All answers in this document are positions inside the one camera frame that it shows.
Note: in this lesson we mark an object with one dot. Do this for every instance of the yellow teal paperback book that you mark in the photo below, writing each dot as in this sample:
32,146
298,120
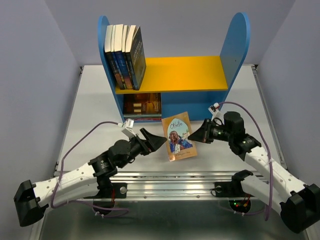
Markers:
142,116

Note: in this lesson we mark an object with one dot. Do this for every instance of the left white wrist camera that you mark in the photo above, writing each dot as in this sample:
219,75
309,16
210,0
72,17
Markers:
127,128

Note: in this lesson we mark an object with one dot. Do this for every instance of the Nineteen Eighty-Four blue book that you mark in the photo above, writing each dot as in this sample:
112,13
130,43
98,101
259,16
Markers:
138,60

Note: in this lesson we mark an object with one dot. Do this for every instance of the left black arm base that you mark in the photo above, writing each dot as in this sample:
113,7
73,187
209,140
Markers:
105,201

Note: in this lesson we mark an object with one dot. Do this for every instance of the aluminium mounting rail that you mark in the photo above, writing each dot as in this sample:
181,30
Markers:
172,186

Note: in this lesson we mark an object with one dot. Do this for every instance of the Little Women floral book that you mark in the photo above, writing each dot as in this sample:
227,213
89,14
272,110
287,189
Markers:
144,119

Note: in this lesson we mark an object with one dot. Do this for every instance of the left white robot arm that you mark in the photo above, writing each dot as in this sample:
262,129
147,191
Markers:
31,200

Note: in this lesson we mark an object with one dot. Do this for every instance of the middle upright blue book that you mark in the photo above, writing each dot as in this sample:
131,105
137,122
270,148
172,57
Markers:
116,46

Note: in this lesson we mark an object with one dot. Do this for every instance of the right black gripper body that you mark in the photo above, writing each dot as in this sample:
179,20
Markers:
219,132

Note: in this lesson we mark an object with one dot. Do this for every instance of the upright blue orange book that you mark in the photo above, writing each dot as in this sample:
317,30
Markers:
126,71

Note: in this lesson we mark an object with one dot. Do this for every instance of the leftmost upright dark book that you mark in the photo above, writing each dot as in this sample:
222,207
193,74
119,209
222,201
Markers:
109,55

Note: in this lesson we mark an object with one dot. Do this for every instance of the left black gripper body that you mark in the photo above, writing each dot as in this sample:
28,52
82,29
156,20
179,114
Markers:
137,146

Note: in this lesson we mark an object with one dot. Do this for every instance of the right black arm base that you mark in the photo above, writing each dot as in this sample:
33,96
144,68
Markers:
240,203

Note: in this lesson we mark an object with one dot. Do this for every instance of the orange Othello book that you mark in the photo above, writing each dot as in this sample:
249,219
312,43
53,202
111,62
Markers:
177,129

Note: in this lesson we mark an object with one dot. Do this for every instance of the Three Days to See book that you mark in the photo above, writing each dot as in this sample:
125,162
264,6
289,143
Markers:
129,43

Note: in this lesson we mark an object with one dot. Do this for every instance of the blue and yellow bookshelf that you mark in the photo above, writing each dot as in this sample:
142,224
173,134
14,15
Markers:
186,83

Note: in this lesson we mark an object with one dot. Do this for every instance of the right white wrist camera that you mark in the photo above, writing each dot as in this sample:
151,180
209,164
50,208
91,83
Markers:
214,110

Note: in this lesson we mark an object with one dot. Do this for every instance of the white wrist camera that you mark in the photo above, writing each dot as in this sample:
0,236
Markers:
214,110
127,128

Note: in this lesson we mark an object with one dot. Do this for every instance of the dark door cover book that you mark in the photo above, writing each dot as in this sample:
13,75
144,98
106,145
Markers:
142,104

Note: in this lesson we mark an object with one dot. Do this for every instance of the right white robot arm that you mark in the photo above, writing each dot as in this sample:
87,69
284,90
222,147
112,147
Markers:
297,203

